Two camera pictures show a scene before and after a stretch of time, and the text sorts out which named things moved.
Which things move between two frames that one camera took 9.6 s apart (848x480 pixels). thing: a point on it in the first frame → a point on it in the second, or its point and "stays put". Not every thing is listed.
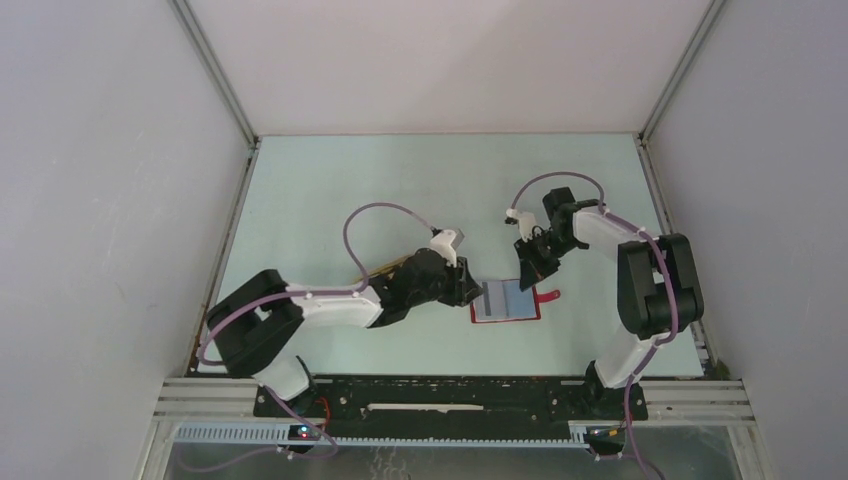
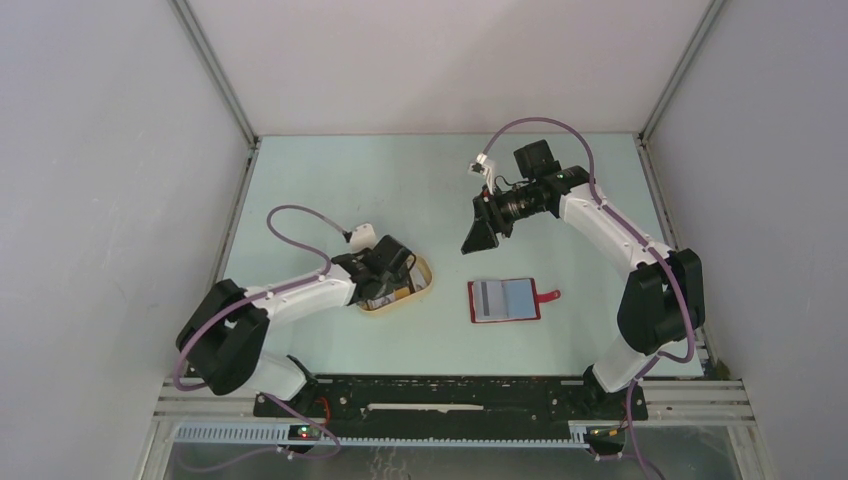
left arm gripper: x=463 y=288 → x=399 y=278
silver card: x=492 y=304 stays put
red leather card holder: x=502 y=300 stays put
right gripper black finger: x=540 y=259 → x=480 y=237
